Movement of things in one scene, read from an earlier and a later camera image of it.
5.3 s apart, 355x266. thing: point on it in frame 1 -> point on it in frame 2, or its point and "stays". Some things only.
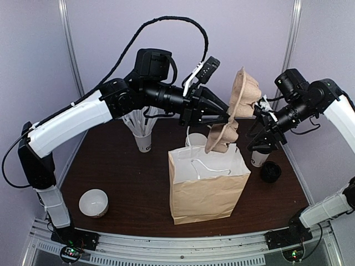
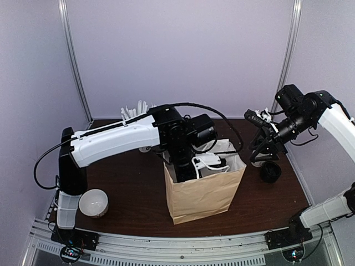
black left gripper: (193, 110) -> (182, 179)
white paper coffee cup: (258, 158) stays
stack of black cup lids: (270, 170) stays
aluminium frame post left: (65, 16) stays
